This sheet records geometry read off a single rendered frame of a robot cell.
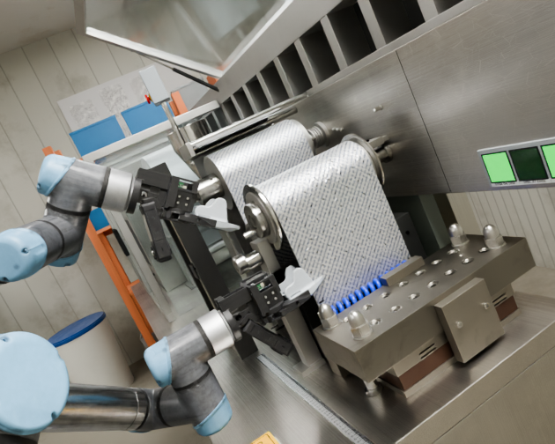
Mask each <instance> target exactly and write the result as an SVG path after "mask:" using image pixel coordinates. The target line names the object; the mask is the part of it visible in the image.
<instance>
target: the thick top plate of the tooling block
mask: <svg viewBox="0 0 555 444"><path fill-rule="evenodd" d="M466 236H467V238H468V239H469V240H470V241H469V242H468V243H467V244H465V245H463V246H461V247H458V248H453V247H452V246H451V244H452V242H450V243H449V244H447V246H445V247H444V248H441V249H440V250H438V251H437V252H435V253H433V254H432V255H430V256H428V257H427V258H426V259H424V262H425V264H424V265H423V266H421V267H420V268H418V269H417V270H414V271H413V272H412V273H411V274H409V275H408V276H406V277H404V278H402V279H401V280H399V281H398V282H396V283H394V284H393V285H392V286H390V287H388V286H385V285H383V286H381V287H380V288H378V289H377V290H375V291H373V292H371V293H370V294H368V295H367V296H366V297H364V298H363V299H361V300H359V301H358V302H356V303H354V304H353V305H351V306H350V307H348V308H346V309H345V310H344V311H342V312H341V313H339V314H337V317H338V319H340V320H341V324H340V325H339V326H338V327H336V328H335V329H332V330H323V328H322V324H321V325H320V326H318V327H317V328H315V329H313V332H314V335H315V337H316V339H317V341H318V343H319V345H320V346H321V349H322V352H323V354H324V356H325V357H326V358H328V359H330V360H332V361H333V362H335V363H337V364H338V365H340V366H341V367H343V368H344V369H346V370H348V371H349V372H351V373H353V374H355V375H357V376H358V377H359V378H361V379H362V380H364V381H366V382H368V383H370V382H371V381H373V380H374V379H376V378H377V377H378V376H380V375H381V374H383V373H385V372H386V371H387V370H389V369H390V368H391V367H392V366H394V365H395V364H397V363H398V362H400V361H401V360H402V359H404V358H406V357H407V356H409V355H410V354H411V353H413V352H414V351H416V350H417V349H418V348H419V347H421V346H422V345H424V344H425V343H427V342H428V341H430V340H431V339H433V338H434V337H436V336H437V335H439V334H440V333H441V332H442V331H443V330H444V329H443V327H442V325H441V322H440V319H439V316H438V315H437V312H436V310H435V308H434V305H436V304H437V303H439V302H440V301H442V300H444V299H445V298H446V297H447V296H448V295H450V294H451V293H453V292H455V291H456V290H458V289H459V288H461V287H462V286H464V285H466V284H467V283H469V282H470V281H471V280H472V279H473V278H483V279H484V281H485V284H486V286H487V289H488V291H489V293H490V295H491V297H492V296H493V295H494V294H496V293H497V292H499V291H501V290H502V289H503V288H505V287H506V286H508V285H510V284H511V283H512V282H514V281H515V280H516V279H517V278H519V277H520V276H522V275H523V274H525V273H526V272H527V271H529V270H531V269H532V268H533V267H535V266H536V264H535V261H534V259H533V256H532V254H531V252H530V249H529V244H528V242H527V240H526V238H525V237H510V236H502V237H503V240H504V241H505V242H506V245H505V246H504V247H503V248H499V249H496V250H486V248H485V247H486V245H485V241H484V235H477V234H466ZM352 310H358V311H360V313H361V314H363V316H364V318H365V319H367V322H368V324H369V326H370V327H371V328H372V329H373V333H372V334H371V335H370V336H369V337H367V338H365V339H362V340H354V339H353V338H352V332H351V330H350V323H349V322H348V314H349V313H350V312H351V311H352Z"/></svg>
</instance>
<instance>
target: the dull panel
mask: <svg viewBox="0 0 555 444"><path fill-rule="evenodd" d="M386 198H387V201H388V204H389V207H390V209H391V211H392V212H409V214H410V216H411V220H412V222H413V225H414V226H415V229H416V231H417V234H418V237H419V239H420V241H421V244H422V246H423V249H424V250H425V254H426V256H427V257H428V256H430V255H432V254H433V253H435V252H437V251H438V250H440V249H441V248H444V247H445V246H447V244H449V243H450V242H451V240H450V238H449V235H448V230H447V228H446V226H445V224H444V221H443V219H442V216H441V214H440V211H439V208H438V206H437V203H436V202H435V199H434V197H433V195H419V196H390V197H386Z"/></svg>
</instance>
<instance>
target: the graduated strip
mask: <svg viewBox="0 0 555 444"><path fill-rule="evenodd" d="M256 358H257V359H258V360H259V361H260V362H261V363H263V364H264V365H265V366H266V367H267V368H268V369H270V370H271V372H272V373H274V374H275V375H276V376H277V377H278V378H279V379H280V380H281V381H283V382H284V383H285V384H286V385H287V386H288V387H289V388H291V389H292V390H293V391H294V392H295V393H296V394H298V395H299V396H300V397H301V398H302V399H303V400H305V401H306V402H307V403H308V404H309V405H310V406H312V407H313V408H314V409H315V410H316V411H317V412H319V413H320V414H321V415H322V416H323V417H324V418H326V419H327V420H328V421H329V422H330V423H331V424H332V425H333V426H334V427H335V428H336V429H337V430H338V431H340V432H341V433H342V434H343V435H344V436H345V437H347V438H348V439H349V440H350V441H351V442H352V443H354V444H374V443H373V442H372V441H371V440H369V439H368V438H367V437H366V436H365V435H364V434H363V433H361V432H360V431H359V430H357V429H356V428H355V427H354V426H353V425H351V424H350V423H349V422H347V421H346V420H345V419H344V418H342V417H341V416H340V415H339V414H337V413H336V412H335V411H333V410H332V409H331V408H330V407H329V406H328V405H327V404H325V403H324V402H323V401H322V400H321V399H319V398H318V397H317V396H315V395H314V394H313V393H312V392H310V391H309V390H308V389H307V388H305V387H304V386H303V385H302V384H300V383H299V382H298V381H296V380H295V379H294V378H293V377H291V375H289V374H288V373H287V372H286V371H285V370H284V369H282V368H281V367H280V366H278V365H277V364H276V363H275V362H274V361H272V360H271V359H270V358H268V357H267V356H266V355H265V354H261V355H260V356H258V357H256Z"/></svg>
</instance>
